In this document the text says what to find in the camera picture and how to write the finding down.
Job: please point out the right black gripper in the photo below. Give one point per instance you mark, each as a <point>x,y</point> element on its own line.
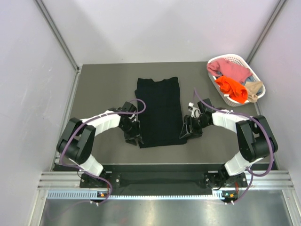
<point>195,133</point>

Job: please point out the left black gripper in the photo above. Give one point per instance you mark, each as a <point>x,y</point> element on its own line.
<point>136,133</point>

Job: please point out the black t shirt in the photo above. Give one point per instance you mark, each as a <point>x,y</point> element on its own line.
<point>161,122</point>

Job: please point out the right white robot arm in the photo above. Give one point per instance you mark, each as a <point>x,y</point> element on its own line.
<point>255,137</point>

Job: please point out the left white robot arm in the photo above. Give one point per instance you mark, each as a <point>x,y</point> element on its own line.
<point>77,139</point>

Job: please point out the orange t shirt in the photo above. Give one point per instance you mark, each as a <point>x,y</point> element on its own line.
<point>234,89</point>

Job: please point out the pink t shirt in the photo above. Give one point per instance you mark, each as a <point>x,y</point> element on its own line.
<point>223,67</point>

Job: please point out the beige garment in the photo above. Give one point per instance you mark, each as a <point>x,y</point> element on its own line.
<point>253,88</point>

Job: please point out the light blue garment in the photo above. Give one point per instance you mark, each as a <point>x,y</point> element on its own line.
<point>249,79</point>

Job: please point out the white laundry basket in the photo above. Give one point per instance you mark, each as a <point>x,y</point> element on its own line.
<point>240,61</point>

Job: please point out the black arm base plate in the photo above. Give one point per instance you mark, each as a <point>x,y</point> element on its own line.
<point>199,175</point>

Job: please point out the grey slotted cable duct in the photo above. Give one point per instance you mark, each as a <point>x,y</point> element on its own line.
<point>98,195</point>

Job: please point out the aluminium frame rail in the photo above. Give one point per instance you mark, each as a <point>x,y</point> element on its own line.
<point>69,180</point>

